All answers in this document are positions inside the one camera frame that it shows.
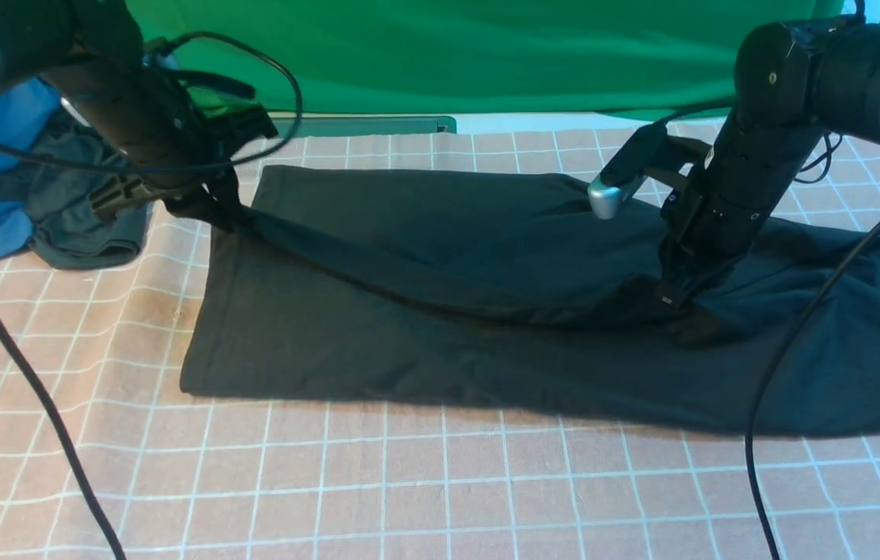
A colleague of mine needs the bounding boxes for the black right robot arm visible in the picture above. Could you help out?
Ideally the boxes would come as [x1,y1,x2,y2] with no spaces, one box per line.
[658,15,880,307]

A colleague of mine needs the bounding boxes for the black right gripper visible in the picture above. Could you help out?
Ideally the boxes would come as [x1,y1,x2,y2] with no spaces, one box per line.
[654,121,825,311]

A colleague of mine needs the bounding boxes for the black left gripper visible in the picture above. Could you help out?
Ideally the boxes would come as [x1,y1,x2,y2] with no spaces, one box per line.
[44,59,279,226]

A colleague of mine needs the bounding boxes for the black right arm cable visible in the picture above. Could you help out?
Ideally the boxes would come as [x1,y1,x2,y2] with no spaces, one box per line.
[745,167,880,560]

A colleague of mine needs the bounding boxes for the dark gray long-sleeve shirt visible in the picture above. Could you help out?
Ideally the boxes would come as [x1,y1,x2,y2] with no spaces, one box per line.
[180,166,862,436]

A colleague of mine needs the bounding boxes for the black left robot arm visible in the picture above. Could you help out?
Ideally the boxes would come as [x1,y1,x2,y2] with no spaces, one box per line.
[0,1,279,231]

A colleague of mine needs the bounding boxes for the pink checkered tablecloth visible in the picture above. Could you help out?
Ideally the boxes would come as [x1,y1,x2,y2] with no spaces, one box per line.
[0,116,880,559]

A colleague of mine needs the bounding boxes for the green backdrop cloth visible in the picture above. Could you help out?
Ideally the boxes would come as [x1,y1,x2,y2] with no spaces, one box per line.
[127,1,843,118]

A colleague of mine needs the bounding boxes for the dark gray crumpled garment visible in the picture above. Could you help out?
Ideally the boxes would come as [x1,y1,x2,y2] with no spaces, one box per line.
[0,109,151,270]

